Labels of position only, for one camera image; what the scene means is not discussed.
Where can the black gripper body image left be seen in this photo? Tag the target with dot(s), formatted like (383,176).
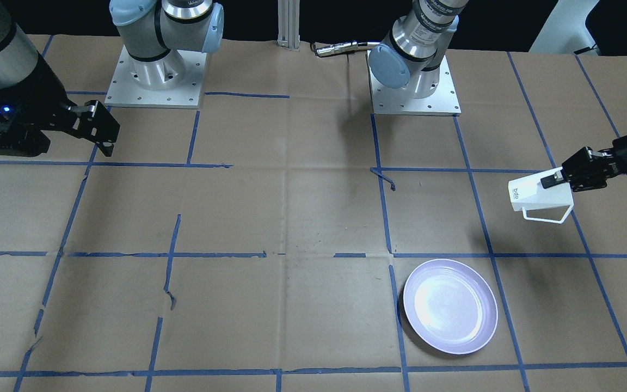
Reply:
(43,93)

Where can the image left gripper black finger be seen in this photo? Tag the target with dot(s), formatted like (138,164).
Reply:
(106,148)

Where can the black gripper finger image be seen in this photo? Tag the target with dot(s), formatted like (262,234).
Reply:
(552,179)

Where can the white angular cup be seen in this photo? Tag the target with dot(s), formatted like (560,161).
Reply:
(527,194)

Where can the lavender round plate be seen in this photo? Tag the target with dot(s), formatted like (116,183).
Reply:
(450,306)

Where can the white object top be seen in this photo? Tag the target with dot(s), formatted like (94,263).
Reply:
(565,32)

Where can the black camera mount image left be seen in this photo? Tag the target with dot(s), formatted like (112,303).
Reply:
(19,137)

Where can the silver base plate image left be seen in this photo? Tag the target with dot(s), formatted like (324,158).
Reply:
(175,81)

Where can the silver base plate image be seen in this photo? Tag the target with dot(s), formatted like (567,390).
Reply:
(175,81)
(443,102)

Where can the silver base plate image right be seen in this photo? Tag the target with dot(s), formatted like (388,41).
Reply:
(443,102)

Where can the aluminium extrusion post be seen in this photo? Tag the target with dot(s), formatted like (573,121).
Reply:
(288,24)

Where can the silver cable connector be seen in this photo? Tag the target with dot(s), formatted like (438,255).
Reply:
(342,48)

